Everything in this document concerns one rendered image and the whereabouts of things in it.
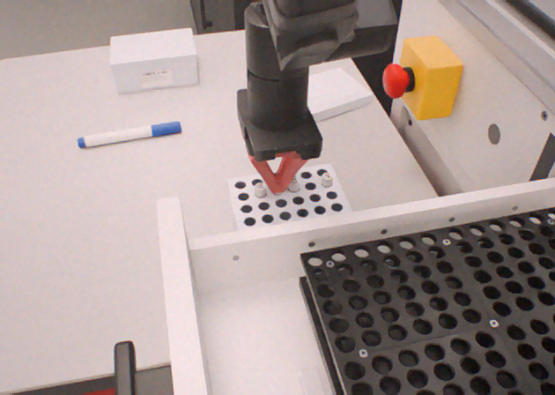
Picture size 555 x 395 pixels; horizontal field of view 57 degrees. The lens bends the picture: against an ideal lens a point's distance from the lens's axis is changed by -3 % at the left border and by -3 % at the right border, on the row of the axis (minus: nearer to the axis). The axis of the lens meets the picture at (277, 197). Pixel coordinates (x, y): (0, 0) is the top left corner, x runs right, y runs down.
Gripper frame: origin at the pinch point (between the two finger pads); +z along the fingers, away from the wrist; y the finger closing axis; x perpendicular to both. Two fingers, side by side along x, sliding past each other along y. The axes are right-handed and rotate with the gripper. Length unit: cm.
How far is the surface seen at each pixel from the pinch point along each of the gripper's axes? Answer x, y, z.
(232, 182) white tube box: 4.6, 2.5, 1.4
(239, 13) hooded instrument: -5, 56, 7
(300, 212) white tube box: -1.9, -3.1, 1.8
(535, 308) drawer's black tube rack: -12.4, -25.5, -9.1
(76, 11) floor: 55, 239, 82
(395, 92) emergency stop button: -14.9, 5.3, -6.2
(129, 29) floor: 27, 209, 82
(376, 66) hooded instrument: -36, 57, 23
